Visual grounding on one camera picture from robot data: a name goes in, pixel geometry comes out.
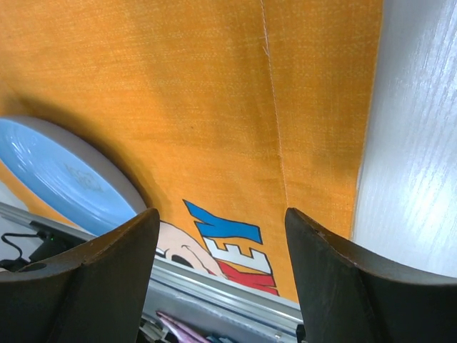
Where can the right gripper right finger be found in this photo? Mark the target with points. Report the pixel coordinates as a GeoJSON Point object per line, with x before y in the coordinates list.
{"type": "Point", "coordinates": [350, 294]}

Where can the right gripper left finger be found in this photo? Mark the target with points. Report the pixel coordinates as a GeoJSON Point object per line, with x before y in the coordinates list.
{"type": "Point", "coordinates": [94, 292]}

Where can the blue plastic plate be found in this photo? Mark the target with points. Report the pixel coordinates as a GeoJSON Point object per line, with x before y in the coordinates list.
{"type": "Point", "coordinates": [68, 174]}

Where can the orange Mickey Mouse cloth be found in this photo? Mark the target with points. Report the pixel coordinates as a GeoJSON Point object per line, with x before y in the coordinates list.
{"type": "Point", "coordinates": [223, 114]}

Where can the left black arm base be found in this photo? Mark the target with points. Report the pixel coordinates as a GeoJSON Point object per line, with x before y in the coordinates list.
{"type": "Point", "coordinates": [52, 242]}

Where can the pink item under table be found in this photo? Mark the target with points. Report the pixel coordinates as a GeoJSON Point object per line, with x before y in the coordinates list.
{"type": "Point", "coordinates": [182, 332]}

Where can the aluminium mounting rail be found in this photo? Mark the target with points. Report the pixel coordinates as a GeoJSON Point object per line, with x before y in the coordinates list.
{"type": "Point", "coordinates": [204, 302]}

